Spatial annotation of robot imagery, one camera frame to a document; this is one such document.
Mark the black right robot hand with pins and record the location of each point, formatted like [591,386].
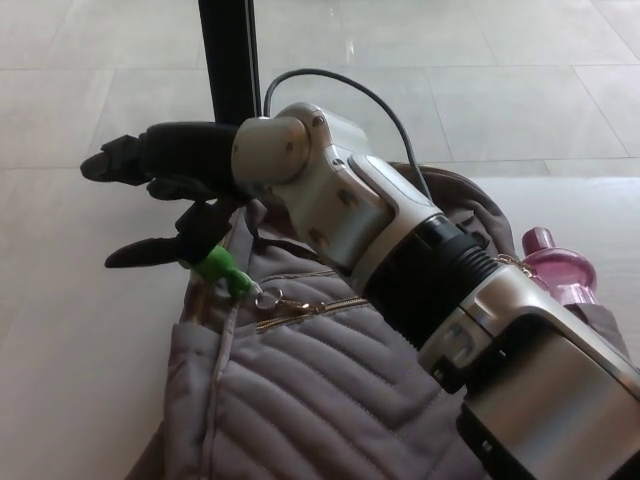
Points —
[185,155]

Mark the grey quilted backpack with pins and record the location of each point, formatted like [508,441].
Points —
[320,390]

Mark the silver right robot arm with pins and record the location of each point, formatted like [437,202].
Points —
[450,300]

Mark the pink transparent bottle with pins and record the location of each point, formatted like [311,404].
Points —
[562,270]

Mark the black window frame post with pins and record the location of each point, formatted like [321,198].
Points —
[227,60]

